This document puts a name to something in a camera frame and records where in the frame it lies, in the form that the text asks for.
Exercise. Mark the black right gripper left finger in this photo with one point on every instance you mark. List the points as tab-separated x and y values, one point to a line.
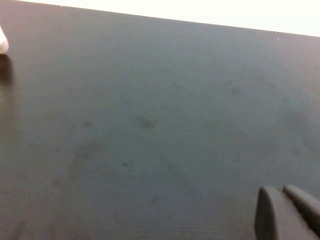
277	220

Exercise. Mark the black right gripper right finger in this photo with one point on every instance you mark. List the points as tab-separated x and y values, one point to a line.
307	205

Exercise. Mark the cream fabric pencil case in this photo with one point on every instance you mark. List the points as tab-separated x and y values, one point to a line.
3	41

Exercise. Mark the black table mat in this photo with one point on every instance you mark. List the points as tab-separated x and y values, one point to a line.
162	125

